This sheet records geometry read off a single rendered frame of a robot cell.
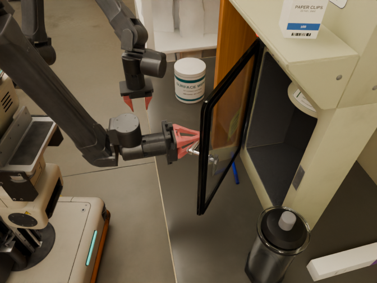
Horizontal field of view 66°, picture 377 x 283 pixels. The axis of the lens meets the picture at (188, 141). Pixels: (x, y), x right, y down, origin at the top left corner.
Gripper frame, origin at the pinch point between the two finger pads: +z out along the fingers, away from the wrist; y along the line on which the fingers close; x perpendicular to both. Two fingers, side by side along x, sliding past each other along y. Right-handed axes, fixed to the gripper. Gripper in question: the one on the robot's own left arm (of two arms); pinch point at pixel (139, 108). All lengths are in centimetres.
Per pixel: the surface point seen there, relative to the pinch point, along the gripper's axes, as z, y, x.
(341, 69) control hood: -38, 30, -46
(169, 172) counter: 16.4, 6.6, -16.1
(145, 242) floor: 110, -9, 7
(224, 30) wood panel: -28.4, 24.3, -9.0
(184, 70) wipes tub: 1.5, 20.1, 21.6
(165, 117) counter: 16.4, 9.8, 12.4
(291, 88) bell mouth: -23, 35, -29
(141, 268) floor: 110, -14, -8
